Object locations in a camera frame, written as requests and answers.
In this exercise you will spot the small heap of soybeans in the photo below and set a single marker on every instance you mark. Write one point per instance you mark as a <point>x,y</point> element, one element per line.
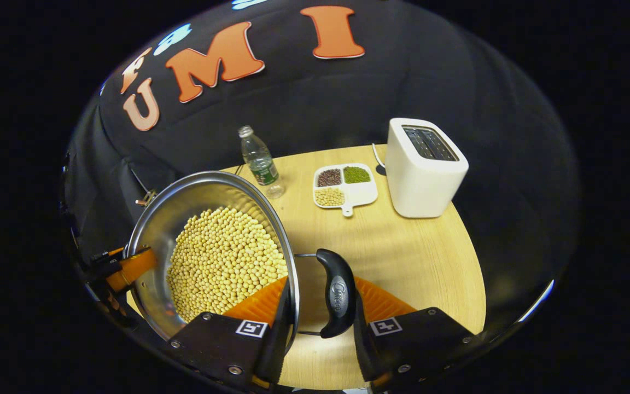
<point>330,197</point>

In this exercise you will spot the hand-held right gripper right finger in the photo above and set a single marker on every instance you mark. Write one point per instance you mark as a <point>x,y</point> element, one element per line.
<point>361,350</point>

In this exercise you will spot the white toaster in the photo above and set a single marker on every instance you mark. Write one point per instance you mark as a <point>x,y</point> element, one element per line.
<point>419,180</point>

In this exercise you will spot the heap of green mung beans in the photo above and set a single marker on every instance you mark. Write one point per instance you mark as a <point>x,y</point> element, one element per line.
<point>356,174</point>

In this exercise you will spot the clear plastic water bottle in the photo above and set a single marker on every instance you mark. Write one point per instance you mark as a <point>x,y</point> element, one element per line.
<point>260,164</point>

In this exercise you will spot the metal clamp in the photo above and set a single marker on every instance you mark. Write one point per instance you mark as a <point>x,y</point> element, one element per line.
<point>148,198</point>

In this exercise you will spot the black backdrop cloth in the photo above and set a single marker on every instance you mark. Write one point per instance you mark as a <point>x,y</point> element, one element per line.
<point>430,82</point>

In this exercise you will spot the heap of red beans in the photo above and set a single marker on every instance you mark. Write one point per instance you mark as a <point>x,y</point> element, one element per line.
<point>330,178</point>

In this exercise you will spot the pile of yellow soybeans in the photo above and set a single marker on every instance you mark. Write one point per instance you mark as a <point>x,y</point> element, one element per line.
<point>222,262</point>

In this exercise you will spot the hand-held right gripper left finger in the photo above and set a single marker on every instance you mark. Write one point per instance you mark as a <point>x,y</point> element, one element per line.
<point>274,355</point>

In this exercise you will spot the white divided bean tray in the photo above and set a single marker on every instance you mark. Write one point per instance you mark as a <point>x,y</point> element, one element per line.
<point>361,192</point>

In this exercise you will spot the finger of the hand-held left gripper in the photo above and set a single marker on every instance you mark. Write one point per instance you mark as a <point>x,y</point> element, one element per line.
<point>134,268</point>

